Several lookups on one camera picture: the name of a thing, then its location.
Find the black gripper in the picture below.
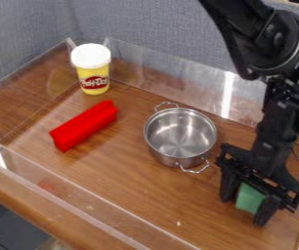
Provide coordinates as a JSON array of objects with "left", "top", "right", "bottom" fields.
[{"left": 214, "top": 144, "right": 299, "bottom": 227}]

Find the green foam block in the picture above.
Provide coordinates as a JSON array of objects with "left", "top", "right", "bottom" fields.
[{"left": 234, "top": 183, "right": 265, "bottom": 215}]

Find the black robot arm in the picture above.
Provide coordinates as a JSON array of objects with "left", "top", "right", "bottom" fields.
[{"left": 198, "top": 0, "right": 299, "bottom": 227}]

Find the stainless steel pot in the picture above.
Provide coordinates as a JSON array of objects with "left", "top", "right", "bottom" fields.
[{"left": 143, "top": 102, "right": 217, "bottom": 174}]

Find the red foam block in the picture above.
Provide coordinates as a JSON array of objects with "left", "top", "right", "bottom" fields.
[{"left": 48, "top": 100, "right": 118, "bottom": 151}]

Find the clear acrylic barrier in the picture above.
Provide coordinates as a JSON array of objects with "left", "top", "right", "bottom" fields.
[{"left": 0, "top": 36, "right": 299, "bottom": 250}]

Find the yellow play-doh can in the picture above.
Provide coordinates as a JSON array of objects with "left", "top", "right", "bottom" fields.
[{"left": 70, "top": 43, "right": 110, "bottom": 95}]

